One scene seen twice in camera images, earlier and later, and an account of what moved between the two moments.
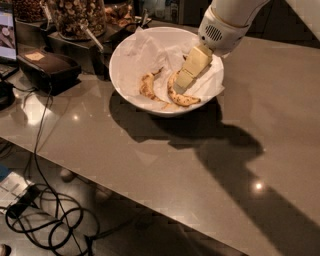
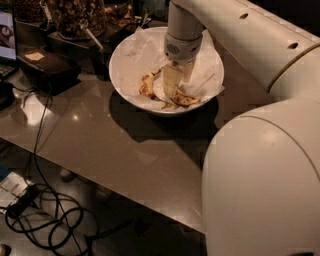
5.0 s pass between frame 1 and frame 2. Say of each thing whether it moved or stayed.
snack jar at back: stayed
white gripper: moved
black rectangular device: stayed
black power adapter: stayed
